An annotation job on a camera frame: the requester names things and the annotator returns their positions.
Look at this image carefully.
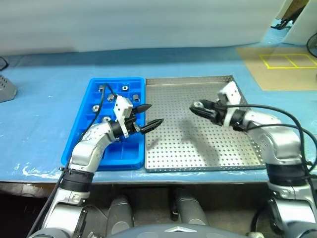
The grey device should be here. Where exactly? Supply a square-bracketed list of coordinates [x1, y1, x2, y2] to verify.
[0, 74, 18, 103]

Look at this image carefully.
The brown cardboard piece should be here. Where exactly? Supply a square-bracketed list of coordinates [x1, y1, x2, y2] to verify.
[281, 0, 311, 21]

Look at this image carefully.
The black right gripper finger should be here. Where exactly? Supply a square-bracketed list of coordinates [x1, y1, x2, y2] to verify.
[197, 100, 218, 110]
[189, 106, 216, 121]

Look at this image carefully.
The grey robot chest with emblem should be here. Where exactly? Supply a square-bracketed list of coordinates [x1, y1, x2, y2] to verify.
[108, 223, 248, 238]

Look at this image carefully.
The perforated metal tray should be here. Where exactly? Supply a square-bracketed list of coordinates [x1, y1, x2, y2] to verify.
[143, 75, 267, 173]

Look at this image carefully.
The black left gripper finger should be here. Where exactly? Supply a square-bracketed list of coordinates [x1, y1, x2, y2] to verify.
[132, 104, 152, 115]
[140, 118, 164, 134]

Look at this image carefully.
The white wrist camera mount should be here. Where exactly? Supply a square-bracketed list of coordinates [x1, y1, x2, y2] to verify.
[113, 96, 134, 138]
[216, 81, 242, 127]

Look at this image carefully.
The brown cardboard mat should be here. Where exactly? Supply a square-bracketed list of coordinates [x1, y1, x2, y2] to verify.
[235, 46, 317, 92]

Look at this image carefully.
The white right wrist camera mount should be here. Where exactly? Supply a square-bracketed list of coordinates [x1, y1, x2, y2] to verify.
[216, 81, 242, 127]

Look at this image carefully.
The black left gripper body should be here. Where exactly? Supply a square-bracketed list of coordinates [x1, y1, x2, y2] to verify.
[125, 116, 143, 136]

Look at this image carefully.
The white panel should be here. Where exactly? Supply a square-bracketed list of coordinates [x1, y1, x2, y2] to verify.
[283, 3, 317, 46]

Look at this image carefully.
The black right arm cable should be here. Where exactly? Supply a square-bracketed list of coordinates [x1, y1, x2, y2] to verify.
[246, 123, 317, 143]
[216, 104, 314, 174]

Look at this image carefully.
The black stand foot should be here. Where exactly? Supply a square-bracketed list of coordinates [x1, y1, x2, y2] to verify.
[271, 17, 296, 29]

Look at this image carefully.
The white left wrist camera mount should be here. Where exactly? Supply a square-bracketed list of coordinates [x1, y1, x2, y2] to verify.
[113, 96, 134, 138]

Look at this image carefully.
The dark grey rounded leg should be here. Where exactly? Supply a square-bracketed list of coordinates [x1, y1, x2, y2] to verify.
[170, 187, 208, 226]
[106, 195, 134, 235]

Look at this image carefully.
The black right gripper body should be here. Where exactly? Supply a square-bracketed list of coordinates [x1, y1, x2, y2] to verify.
[211, 99, 227, 126]

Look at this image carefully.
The black round fan guard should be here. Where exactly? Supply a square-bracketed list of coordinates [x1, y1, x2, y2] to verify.
[306, 33, 317, 55]

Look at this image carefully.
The blue compartment tray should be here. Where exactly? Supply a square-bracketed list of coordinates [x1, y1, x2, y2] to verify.
[60, 77, 146, 172]

